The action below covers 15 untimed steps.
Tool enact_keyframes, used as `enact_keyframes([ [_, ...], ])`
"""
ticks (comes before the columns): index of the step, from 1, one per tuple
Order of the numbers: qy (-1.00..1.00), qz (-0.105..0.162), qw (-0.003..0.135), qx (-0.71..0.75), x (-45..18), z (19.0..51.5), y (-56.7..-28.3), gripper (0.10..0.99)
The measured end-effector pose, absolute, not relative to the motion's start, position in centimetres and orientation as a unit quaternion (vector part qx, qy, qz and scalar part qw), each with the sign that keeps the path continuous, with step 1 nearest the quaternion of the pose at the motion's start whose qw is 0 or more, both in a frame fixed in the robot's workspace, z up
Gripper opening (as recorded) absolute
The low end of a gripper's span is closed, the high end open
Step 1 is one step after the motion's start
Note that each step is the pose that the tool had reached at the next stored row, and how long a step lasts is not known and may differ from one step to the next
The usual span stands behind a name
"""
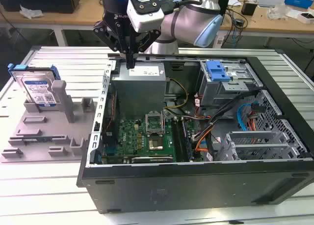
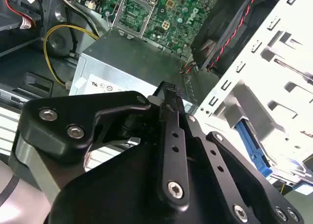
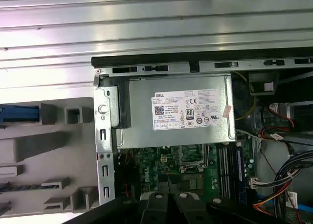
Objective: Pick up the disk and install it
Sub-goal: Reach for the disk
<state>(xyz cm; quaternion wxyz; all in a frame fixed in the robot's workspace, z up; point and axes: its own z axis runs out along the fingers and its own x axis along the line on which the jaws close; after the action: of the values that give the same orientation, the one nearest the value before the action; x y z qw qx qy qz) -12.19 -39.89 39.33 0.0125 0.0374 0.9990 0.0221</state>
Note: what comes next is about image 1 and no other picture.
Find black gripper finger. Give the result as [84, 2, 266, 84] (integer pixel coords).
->
[131, 30, 161, 69]
[92, 21, 131, 69]

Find hard disk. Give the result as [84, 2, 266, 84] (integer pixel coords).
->
[7, 64, 61, 108]

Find silver disk bay cage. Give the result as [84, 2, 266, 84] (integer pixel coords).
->
[219, 130, 307, 162]

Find grey power supply box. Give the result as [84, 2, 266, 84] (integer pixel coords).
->
[111, 61, 170, 113]

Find metal socket cover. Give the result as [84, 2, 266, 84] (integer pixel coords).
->
[145, 111, 164, 135]

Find blue plastic drive latch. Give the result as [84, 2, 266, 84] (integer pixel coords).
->
[206, 59, 233, 83]

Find white crumpled plastic bag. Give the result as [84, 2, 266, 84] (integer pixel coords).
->
[19, 4, 44, 20]

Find silver optical drive cage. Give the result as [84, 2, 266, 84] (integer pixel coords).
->
[198, 59, 262, 108]

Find green motherboard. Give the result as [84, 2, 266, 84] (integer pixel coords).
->
[102, 112, 197, 164]

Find CPU socket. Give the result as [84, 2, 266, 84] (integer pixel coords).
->
[148, 134, 164, 152]

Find grey plastic parts rack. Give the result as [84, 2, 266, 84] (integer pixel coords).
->
[1, 80, 95, 163]

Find black RAM slot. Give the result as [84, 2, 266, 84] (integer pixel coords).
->
[174, 117, 183, 162]
[183, 116, 196, 161]
[180, 116, 189, 162]

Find small black box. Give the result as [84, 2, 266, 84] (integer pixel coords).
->
[241, 0, 258, 16]

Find black plastic card holder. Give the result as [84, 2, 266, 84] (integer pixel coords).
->
[131, 156, 174, 164]

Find grey flat device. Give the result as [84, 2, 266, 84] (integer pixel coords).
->
[256, 0, 287, 8]

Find blue white cardboard box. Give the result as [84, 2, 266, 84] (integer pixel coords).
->
[284, 0, 314, 10]

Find small white box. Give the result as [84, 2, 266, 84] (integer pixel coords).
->
[297, 11, 314, 25]

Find black open PC case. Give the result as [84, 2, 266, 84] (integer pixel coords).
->
[76, 49, 314, 215]

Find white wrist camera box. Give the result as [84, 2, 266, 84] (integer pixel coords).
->
[126, 0, 164, 33]

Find wooden desk white frame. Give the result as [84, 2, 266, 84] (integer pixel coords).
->
[219, 0, 314, 49]
[0, 0, 106, 48]

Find yellow black wire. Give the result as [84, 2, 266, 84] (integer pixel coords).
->
[163, 78, 189, 110]

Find black cable bundle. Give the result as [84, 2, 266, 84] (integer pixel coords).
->
[207, 92, 258, 137]

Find blue data wire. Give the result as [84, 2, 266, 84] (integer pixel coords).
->
[236, 101, 264, 132]

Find orange red power wire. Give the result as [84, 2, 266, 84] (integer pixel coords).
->
[247, 112, 259, 132]

